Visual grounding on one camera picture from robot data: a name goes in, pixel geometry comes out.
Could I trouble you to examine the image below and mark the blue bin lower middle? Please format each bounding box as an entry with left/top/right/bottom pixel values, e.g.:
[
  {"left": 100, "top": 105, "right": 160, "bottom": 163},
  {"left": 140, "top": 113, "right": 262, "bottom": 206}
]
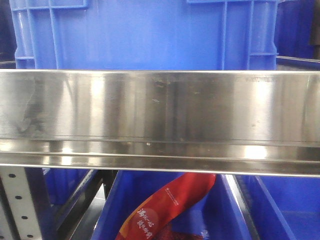
[{"left": 91, "top": 170, "right": 252, "bottom": 240}]

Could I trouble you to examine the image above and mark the blue bin lower left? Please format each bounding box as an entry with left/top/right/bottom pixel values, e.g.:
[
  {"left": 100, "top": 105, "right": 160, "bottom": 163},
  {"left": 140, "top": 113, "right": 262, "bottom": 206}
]
[{"left": 42, "top": 168, "right": 89, "bottom": 205}]

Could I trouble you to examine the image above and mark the blue bin lower right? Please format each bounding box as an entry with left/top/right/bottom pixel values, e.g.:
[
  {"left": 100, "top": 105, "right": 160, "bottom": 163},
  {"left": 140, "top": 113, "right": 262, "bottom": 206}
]
[{"left": 236, "top": 175, "right": 320, "bottom": 240}]

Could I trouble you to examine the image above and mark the dark blue bin upper right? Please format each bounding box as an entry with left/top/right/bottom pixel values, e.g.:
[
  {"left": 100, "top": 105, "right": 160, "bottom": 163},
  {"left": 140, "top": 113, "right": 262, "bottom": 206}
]
[{"left": 274, "top": 0, "right": 315, "bottom": 59}]

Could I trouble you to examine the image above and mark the red snack bag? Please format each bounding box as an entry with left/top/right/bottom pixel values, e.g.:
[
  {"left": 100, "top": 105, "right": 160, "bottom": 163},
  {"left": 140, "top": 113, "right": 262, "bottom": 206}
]
[{"left": 115, "top": 172, "right": 217, "bottom": 240}]

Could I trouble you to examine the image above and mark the large blue crate upper shelf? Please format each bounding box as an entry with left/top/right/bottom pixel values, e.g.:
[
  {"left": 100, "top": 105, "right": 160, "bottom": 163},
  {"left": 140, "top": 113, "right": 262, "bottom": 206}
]
[{"left": 9, "top": 0, "right": 278, "bottom": 70}]

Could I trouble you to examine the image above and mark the grey perforated rack upright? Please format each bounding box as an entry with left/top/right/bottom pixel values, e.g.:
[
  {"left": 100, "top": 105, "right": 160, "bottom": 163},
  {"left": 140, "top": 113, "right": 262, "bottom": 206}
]
[{"left": 0, "top": 166, "right": 42, "bottom": 240}]

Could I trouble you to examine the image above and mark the stainless steel shelf rail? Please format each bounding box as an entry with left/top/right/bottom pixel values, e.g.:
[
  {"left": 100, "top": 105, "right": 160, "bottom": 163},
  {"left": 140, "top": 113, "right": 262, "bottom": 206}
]
[{"left": 0, "top": 69, "right": 320, "bottom": 177}]

